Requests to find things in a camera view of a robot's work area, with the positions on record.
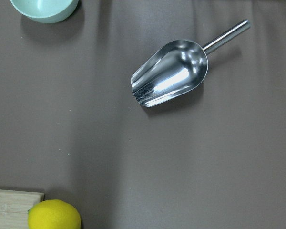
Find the metal scoop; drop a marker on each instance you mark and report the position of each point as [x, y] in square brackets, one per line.
[177, 68]

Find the yellow lemon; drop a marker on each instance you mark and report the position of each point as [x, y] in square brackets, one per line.
[54, 214]

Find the mint green bowl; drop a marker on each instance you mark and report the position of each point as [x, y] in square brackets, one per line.
[45, 11]

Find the bamboo cutting board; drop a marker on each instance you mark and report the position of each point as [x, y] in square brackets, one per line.
[14, 206]

